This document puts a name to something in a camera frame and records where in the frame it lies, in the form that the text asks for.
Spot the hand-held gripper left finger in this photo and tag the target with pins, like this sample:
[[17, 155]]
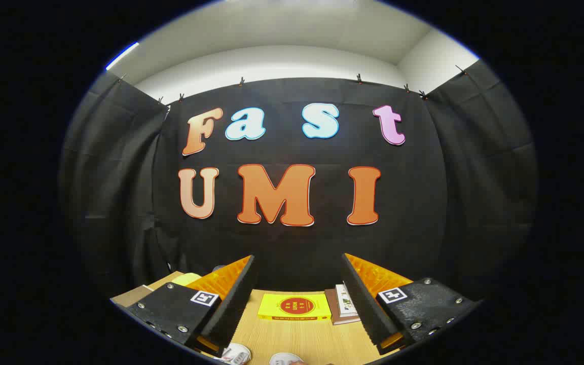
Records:
[[233, 304]]

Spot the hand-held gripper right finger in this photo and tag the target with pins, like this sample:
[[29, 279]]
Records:
[[368, 304]]

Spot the white canvas shoe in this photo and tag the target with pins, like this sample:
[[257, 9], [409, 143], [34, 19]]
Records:
[[284, 359], [236, 353]]

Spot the beige fabric storage box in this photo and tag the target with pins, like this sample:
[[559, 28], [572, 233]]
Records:
[[132, 295]]

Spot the white illustrated book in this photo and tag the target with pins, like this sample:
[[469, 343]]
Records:
[[345, 301]]

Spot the brown book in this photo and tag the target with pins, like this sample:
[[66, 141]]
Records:
[[333, 310]]

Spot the yellow book red circle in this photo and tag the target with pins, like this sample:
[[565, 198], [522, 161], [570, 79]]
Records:
[[294, 305]]

